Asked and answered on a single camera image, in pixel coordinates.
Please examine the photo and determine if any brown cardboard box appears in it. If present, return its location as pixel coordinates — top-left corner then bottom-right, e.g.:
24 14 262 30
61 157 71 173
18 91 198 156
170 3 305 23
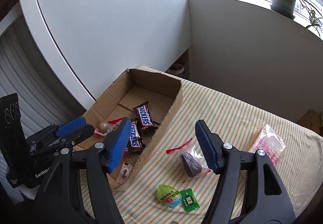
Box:
83 68 182 191

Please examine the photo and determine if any green jelly cup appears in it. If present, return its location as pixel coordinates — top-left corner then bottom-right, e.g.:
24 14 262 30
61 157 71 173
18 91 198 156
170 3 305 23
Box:
157 184 182 208

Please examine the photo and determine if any Snickers bar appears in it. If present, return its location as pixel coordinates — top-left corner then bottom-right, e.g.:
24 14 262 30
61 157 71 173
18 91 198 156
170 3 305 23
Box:
123 119 146 155
133 101 158 133

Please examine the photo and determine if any white cabinet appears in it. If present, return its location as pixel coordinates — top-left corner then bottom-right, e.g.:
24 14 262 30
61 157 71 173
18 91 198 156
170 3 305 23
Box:
19 0 192 108

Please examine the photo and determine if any bagged sliced bread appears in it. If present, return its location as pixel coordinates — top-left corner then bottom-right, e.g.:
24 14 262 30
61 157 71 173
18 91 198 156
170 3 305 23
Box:
247 124 286 166

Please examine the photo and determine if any green square candy packet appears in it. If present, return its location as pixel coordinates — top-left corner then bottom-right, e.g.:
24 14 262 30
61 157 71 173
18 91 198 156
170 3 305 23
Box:
180 188 200 213

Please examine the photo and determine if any pink small snack packet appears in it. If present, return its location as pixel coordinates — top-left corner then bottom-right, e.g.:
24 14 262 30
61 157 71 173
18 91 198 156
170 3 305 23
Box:
116 162 132 185

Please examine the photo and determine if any striped yellow tablecloth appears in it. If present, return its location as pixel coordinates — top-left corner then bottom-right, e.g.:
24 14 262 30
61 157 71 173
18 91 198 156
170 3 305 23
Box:
80 66 323 224

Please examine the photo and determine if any dark cake red-sealed bag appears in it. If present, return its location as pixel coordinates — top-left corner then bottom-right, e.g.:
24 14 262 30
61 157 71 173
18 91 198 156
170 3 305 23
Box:
107 117 127 133
165 138 212 183

